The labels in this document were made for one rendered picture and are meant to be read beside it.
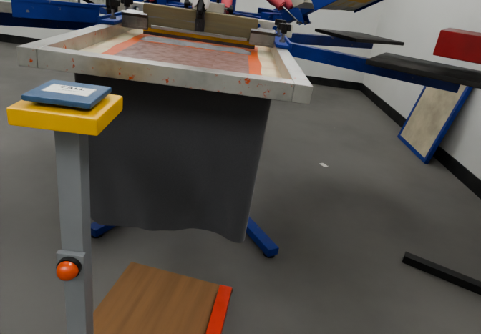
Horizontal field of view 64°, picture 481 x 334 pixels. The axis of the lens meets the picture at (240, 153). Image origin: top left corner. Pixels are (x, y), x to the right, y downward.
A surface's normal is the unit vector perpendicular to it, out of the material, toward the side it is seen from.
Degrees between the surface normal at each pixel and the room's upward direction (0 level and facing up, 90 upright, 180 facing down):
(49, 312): 0
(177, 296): 0
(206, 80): 90
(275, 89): 90
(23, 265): 0
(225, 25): 90
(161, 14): 90
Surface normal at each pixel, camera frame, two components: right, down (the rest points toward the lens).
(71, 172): 0.00, 0.40
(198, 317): 0.13, -0.91
